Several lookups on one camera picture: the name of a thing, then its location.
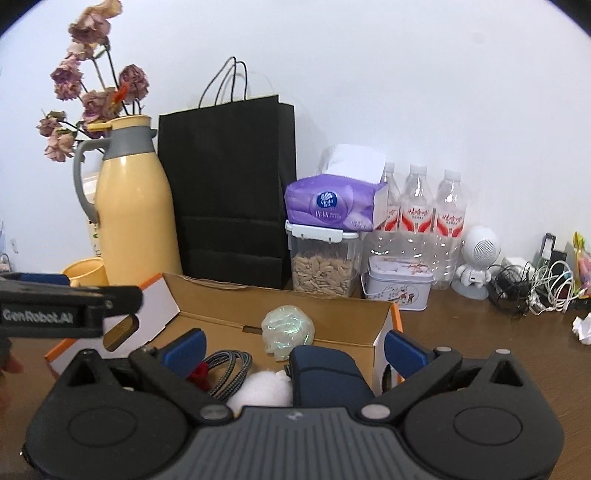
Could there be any white decorated tin box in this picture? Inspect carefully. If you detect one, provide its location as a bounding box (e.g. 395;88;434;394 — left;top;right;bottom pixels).
361;256;434;311

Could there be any person's left hand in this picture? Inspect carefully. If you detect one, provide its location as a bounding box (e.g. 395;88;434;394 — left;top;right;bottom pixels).
0;337;24;411

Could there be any clear container with seeds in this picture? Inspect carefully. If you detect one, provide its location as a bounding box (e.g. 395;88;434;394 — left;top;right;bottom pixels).
284;221;362;297

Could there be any water bottle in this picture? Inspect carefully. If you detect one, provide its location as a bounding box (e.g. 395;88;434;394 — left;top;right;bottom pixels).
400;165;434;264
377;162;401;232
433;170;467;290

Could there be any water bottle right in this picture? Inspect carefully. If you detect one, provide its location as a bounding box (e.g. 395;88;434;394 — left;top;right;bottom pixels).
433;170;467;290

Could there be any water bottle left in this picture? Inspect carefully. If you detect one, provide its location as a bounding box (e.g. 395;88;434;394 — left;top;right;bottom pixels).
377;162;401;232

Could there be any white robot figurine speaker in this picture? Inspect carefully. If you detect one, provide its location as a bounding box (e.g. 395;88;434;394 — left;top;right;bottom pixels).
451;225;501;301

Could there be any black charger cable bundle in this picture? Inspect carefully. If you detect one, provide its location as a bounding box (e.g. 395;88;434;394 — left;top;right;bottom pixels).
486;262;539;319

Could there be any white cable bundle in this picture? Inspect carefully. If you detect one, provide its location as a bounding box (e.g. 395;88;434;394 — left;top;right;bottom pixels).
526;260;584;317

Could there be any black paper shopping bag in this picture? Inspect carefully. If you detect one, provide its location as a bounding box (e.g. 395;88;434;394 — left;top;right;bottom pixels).
157;56;298;291

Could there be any purple tissue pack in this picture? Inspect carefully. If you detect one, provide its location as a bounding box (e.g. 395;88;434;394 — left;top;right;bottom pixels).
284;144;389;232

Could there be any navy blue zip case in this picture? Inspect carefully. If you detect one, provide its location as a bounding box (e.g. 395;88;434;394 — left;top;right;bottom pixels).
290;345;375;413

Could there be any crumpled white paper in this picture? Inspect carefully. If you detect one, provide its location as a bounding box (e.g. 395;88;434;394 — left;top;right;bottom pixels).
572;313;591;346

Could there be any yellow white plush toy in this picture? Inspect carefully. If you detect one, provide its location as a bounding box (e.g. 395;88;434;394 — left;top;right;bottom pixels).
226;370;293;415

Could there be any water bottle middle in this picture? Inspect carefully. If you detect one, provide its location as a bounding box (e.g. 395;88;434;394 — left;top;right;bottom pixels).
400;165;434;264

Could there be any red cardboard pumpkin box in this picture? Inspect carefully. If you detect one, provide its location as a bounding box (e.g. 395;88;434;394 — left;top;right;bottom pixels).
45;274;402;395

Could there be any colourful snack packet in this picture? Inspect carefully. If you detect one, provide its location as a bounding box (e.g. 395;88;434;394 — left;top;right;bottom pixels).
573;232;591;298

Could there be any yellow ceramic mug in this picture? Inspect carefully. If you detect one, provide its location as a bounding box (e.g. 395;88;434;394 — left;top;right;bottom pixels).
62;257;109;287

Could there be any red fabric flower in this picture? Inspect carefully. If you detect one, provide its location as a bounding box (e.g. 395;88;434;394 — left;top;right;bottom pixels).
186;362;211;392

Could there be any yellow thermos jug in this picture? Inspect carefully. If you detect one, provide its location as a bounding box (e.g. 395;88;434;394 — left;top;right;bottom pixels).
73;115;182;286

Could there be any dried pink flower bouquet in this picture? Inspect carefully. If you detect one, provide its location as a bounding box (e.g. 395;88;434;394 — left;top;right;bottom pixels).
36;1;150;163

